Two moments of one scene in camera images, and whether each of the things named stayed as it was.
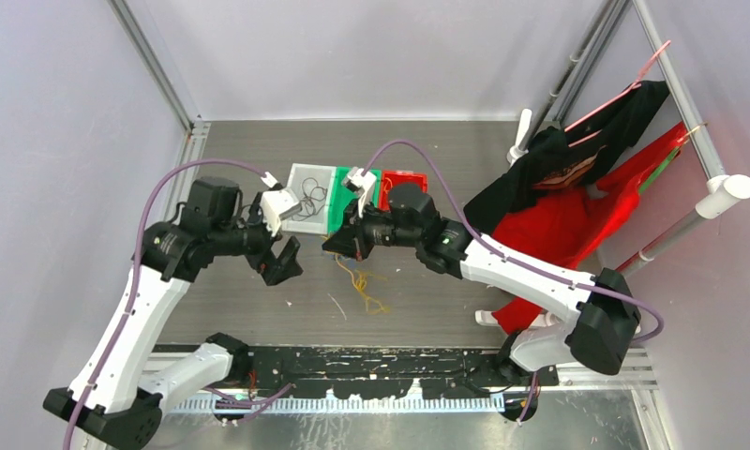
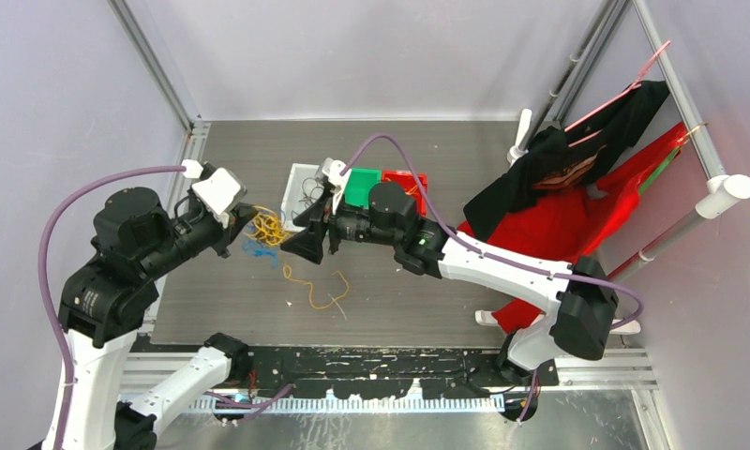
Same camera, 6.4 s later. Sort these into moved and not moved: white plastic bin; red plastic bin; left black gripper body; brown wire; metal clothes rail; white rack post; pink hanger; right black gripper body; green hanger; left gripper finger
Moved: right black gripper body; left gripper finger; left black gripper body
Not moved: green hanger; brown wire; red plastic bin; white plastic bin; metal clothes rail; pink hanger; white rack post
